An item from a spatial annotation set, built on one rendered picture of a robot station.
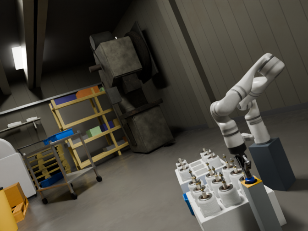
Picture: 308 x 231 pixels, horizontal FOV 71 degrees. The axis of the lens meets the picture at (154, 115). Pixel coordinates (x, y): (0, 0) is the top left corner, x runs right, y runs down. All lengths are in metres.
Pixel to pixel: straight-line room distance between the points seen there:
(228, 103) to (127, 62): 3.67
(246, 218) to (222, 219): 0.12
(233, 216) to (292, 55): 2.51
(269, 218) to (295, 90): 2.50
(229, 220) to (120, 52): 3.83
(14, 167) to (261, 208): 5.09
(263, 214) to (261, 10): 2.80
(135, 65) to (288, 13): 2.69
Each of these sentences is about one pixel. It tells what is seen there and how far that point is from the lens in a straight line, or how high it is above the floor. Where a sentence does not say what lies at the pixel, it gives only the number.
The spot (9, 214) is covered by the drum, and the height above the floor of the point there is 0.23.
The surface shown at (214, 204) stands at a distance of 1.21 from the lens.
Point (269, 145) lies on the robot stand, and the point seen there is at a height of 0.30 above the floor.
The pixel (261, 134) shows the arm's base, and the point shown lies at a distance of 1.51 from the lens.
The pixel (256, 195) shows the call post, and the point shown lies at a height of 0.27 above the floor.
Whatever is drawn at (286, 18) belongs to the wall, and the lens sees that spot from 3.32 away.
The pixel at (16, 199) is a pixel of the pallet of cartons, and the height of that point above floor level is 0.25.
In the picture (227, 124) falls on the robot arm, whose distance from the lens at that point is 0.96.
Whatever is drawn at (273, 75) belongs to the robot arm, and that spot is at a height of 0.70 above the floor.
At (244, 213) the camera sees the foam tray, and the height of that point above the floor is 0.13.
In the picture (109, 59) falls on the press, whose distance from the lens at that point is 4.40.
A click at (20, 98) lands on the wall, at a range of 7.78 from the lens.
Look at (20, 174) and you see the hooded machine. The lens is 5.59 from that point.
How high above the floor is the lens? 0.78
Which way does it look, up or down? 2 degrees down
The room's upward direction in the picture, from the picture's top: 23 degrees counter-clockwise
